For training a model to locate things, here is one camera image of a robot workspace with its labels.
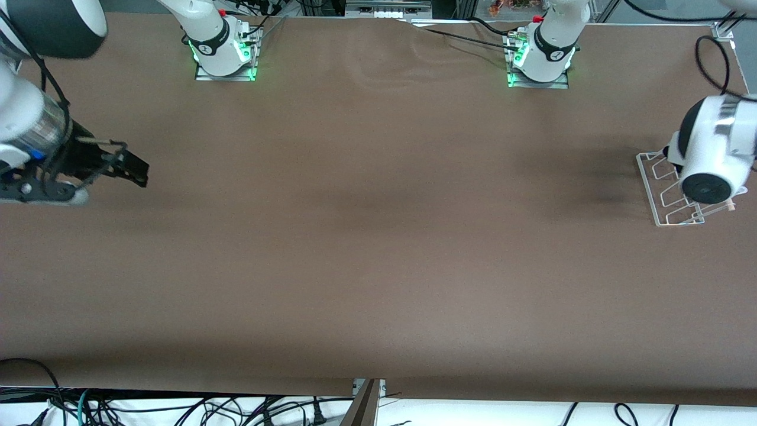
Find grey power strip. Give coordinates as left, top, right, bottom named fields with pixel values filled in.
left=346, top=0, right=433, bottom=19

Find dark table support brace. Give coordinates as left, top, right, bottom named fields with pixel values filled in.
left=339, top=379, right=380, bottom=426

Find orange background object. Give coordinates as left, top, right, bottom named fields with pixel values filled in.
left=489, top=0, right=534, bottom=17

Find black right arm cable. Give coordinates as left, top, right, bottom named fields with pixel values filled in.
left=0, top=12, right=129, bottom=185

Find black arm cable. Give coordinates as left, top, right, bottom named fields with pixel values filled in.
left=624, top=0, right=757, bottom=99
left=0, top=12, right=129, bottom=185

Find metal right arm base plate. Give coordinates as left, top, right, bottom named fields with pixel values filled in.
left=195, top=24, right=259, bottom=82

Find black looped floor cable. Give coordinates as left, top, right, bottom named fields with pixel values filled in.
left=0, top=357, right=67, bottom=426

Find black cable across table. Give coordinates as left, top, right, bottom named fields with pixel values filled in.
left=408, top=20, right=522, bottom=53

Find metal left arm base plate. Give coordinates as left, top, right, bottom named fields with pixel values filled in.
left=507, top=30, right=570, bottom=90

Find white wire cup rack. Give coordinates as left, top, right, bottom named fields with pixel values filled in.
left=636, top=151, right=749, bottom=227

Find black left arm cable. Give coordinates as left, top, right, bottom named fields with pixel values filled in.
left=624, top=0, right=757, bottom=99

